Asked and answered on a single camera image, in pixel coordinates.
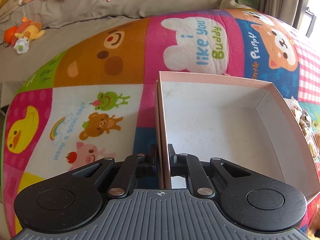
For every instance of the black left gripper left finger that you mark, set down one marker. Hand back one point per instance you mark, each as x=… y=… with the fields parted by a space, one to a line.
x=120 y=179

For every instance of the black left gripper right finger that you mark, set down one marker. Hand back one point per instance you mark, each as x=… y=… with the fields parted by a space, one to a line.
x=204 y=179

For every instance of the pink cardboard box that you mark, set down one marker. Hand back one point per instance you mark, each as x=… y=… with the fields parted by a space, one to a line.
x=244 y=121

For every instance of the colourful cartoon play mat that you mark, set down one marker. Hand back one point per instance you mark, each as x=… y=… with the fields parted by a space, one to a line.
x=97 y=99

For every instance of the snack pile beside box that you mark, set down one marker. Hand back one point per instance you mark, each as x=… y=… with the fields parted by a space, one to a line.
x=309 y=127

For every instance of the orange yellow plush toy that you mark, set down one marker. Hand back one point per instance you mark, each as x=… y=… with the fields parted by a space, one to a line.
x=20 y=37

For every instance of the beige bed pillow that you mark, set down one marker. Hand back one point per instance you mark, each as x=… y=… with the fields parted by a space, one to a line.
x=55 y=13

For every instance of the green box by wall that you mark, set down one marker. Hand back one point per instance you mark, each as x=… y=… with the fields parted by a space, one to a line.
x=250 y=3

